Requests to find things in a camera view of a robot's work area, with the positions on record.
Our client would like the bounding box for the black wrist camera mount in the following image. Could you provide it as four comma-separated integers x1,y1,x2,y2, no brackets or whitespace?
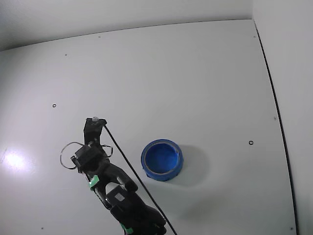
84,117,108,149

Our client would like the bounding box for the thin servo wire small loop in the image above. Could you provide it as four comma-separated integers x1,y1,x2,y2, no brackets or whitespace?
101,144,114,157

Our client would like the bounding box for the blue tape roll bin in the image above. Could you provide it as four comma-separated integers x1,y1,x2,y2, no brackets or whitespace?
140,139,184,182

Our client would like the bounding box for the thin servo wire large loop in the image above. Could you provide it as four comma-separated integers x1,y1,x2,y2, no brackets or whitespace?
60,141,85,169

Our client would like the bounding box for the black camera cable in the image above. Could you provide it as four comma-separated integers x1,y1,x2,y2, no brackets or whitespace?
103,124,179,235

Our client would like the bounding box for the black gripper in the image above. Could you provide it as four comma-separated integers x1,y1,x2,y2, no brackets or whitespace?
70,143,110,174

